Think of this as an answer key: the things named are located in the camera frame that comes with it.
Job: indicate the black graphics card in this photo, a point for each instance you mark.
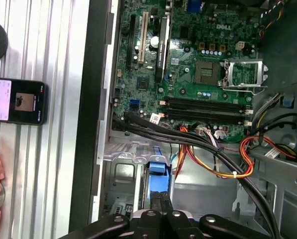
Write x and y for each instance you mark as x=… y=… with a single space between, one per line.
x=163 y=49

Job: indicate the grey power supply unit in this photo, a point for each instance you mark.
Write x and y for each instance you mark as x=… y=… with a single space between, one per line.
x=287 y=49

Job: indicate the metal disk bay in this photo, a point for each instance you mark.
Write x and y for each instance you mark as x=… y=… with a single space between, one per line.
x=121 y=174

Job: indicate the metal drive cage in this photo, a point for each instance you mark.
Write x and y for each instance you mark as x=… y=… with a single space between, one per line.
x=287 y=199

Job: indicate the locking lever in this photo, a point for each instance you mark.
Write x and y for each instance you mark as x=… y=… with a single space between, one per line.
x=240 y=90

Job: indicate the hard disk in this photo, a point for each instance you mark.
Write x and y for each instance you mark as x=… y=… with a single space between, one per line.
x=160 y=179

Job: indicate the CPU socket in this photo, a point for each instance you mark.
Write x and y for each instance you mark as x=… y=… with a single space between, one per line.
x=208 y=71

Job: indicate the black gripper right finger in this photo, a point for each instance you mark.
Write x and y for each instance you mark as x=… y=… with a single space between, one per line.
x=180 y=224

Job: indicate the RAM slot white latches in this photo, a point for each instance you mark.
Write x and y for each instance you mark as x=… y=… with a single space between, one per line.
x=203 y=113
x=203 y=100

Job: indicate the black smartphone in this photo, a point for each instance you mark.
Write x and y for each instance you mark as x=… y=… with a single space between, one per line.
x=24 y=102

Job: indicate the white expansion slot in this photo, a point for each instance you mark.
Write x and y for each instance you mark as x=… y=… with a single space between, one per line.
x=143 y=37

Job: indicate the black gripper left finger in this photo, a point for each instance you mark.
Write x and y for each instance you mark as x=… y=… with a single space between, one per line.
x=143 y=224

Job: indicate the RAM slot black latches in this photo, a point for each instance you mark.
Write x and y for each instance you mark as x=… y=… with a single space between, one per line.
x=203 y=119
x=203 y=104

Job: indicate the metal socket cover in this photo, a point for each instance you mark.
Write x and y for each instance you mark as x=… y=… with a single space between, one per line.
x=245 y=85

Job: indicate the black PC case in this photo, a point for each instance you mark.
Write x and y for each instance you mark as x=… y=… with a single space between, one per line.
x=88 y=99

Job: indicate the green motherboard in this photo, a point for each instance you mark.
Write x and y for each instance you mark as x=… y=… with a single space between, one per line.
x=183 y=32

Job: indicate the black expansion slot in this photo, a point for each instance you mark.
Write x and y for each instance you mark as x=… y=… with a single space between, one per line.
x=130 y=42

